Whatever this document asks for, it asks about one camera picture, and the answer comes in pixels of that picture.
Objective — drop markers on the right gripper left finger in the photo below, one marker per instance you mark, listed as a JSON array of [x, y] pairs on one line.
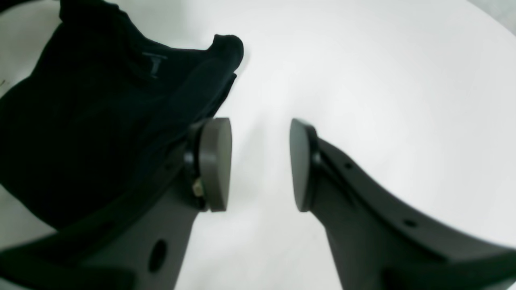
[[138, 242]]

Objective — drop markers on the black t-shirt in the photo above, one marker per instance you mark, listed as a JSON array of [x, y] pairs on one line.
[[102, 108]]

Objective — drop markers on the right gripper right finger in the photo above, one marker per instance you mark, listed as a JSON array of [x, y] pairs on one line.
[[377, 241]]

